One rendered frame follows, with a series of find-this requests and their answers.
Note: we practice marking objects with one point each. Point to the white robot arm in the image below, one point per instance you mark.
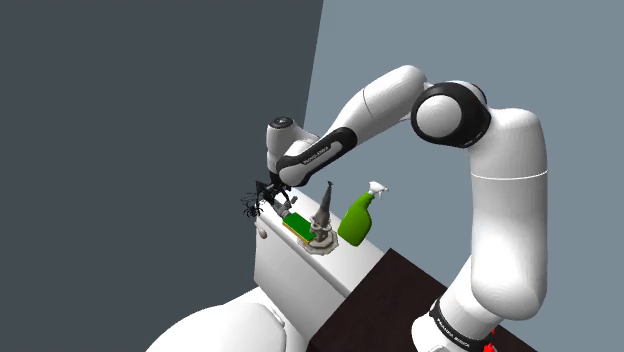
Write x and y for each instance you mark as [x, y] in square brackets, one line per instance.
[507, 219]

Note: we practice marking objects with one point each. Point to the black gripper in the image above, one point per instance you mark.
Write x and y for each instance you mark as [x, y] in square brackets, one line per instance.
[269, 190]

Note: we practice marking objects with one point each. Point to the grey tower figure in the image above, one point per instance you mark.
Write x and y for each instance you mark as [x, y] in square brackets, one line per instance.
[322, 219]

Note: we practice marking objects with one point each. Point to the green spray bottle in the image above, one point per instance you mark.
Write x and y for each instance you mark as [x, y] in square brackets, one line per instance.
[357, 222]

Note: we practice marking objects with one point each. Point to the white toilet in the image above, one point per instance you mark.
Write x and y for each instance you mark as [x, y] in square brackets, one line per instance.
[287, 273]

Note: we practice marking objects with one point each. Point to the dark robot stand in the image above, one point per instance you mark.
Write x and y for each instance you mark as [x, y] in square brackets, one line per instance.
[385, 302]

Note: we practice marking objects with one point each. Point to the green yellow sponge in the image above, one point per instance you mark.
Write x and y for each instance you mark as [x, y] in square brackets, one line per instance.
[298, 226]

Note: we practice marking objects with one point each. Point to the small grey cylinder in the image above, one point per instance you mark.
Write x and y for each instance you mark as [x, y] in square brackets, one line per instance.
[282, 209]

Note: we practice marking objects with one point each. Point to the black spider figure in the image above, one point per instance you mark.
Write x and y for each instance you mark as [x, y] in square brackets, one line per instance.
[251, 208]

